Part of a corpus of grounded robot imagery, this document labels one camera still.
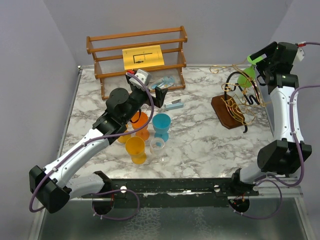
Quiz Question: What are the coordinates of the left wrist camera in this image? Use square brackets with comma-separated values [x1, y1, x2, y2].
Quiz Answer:
[127, 69, 151, 87]

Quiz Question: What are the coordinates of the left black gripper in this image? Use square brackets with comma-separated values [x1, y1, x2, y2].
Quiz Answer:
[122, 86, 168, 124]

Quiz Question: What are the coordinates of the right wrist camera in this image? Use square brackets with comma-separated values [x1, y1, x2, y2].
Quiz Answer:
[293, 41, 306, 63]

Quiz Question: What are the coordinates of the wine glass rack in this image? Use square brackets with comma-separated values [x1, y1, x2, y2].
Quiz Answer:
[209, 64, 268, 134]

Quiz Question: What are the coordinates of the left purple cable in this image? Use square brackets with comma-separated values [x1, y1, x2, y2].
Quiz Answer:
[29, 74, 155, 213]

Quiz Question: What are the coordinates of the purple cable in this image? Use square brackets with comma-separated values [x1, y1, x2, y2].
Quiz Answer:
[29, 74, 155, 213]
[233, 41, 320, 220]

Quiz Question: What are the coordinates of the blue wine glass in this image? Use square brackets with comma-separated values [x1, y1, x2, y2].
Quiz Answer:
[152, 113, 171, 142]

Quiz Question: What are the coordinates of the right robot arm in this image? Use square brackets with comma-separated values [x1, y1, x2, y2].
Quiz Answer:
[229, 41, 312, 196]

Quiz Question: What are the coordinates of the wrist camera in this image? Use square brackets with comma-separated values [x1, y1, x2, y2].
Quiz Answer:
[293, 41, 306, 63]
[127, 69, 151, 87]

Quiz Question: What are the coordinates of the green wine glass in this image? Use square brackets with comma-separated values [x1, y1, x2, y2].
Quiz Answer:
[237, 55, 264, 88]

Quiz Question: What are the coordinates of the yellow wine glass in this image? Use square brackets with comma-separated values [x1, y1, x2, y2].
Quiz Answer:
[125, 136, 147, 165]
[117, 124, 132, 144]

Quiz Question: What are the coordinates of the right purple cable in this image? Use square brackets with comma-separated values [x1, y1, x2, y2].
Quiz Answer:
[233, 41, 320, 220]

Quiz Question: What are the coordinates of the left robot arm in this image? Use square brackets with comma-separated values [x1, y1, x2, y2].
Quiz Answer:
[28, 72, 168, 214]

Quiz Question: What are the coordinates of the wooden shelf rack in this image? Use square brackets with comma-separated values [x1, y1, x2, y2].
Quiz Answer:
[86, 25, 188, 100]

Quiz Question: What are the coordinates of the clear wine glass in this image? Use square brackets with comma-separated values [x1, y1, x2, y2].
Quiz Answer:
[149, 137, 167, 164]

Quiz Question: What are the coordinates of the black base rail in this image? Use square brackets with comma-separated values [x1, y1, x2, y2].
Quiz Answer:
[83, 175, 259, 209]

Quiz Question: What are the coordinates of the blue correction tape package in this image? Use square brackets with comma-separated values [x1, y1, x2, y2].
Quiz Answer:
[150, 76, 175, 90]

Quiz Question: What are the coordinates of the orange wine glass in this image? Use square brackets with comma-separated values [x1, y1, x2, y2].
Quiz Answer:
[131, 111, 150, 141]

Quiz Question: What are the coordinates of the yellow book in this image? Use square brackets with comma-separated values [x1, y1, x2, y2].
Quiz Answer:
[122, 45, 165, 70]

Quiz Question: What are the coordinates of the light blue stapler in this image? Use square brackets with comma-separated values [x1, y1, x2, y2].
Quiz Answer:
[164, 98, 184, 111]

